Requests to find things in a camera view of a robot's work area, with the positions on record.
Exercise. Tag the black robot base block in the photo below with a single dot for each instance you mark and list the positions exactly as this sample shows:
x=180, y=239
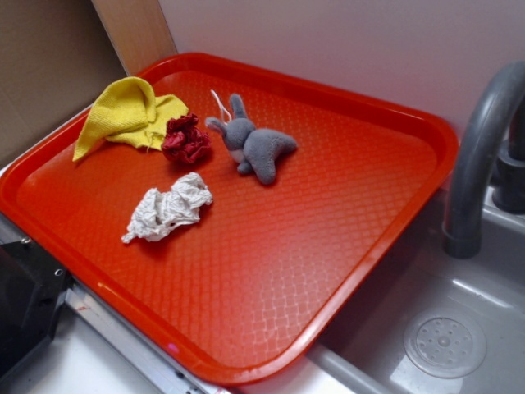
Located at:
x=33, y=290

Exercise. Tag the crumpled red paper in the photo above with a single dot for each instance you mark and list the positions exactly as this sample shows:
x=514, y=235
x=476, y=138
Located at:
x=184, y=142

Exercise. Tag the crumpled white paper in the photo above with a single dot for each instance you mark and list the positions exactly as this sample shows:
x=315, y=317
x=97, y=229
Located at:
x=158, y=213

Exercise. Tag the grey plush bunny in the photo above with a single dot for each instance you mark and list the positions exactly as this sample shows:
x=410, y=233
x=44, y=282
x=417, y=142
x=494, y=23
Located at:
x=255, y=150

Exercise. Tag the red plastic tray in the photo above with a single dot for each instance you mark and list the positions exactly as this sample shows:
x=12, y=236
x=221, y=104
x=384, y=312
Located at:
x=239, y=295

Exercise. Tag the yellow cloth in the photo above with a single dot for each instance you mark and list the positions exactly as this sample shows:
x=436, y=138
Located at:
x=128, y=112

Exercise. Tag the wooden board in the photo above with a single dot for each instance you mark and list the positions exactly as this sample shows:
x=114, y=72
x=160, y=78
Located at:
x=137, y=30

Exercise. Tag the grey plastic sink basin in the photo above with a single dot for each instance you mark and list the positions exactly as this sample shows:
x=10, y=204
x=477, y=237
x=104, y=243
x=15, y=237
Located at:
x=363, y=346

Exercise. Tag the grey sink faucet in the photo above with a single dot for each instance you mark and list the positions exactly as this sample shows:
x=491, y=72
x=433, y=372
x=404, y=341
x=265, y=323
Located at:
x=492, y=149

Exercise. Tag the sink drain strainer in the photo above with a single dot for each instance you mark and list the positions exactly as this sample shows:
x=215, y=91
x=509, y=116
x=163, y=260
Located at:
x=445, y=346

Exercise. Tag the cardboard panel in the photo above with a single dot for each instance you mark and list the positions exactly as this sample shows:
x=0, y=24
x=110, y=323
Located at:
x=56, y=58

